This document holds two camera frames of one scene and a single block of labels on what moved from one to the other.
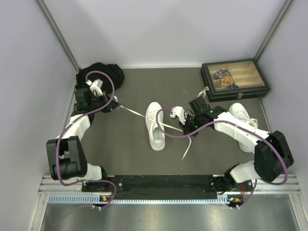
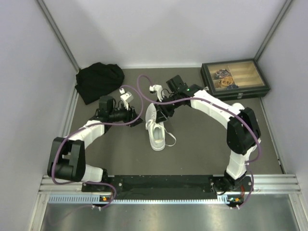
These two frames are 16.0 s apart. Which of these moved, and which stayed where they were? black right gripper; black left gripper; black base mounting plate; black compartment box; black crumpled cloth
Moved: black right gripper; black left gripper
Stayed: black crumpled cloth; black compartment box; black base mounting plate
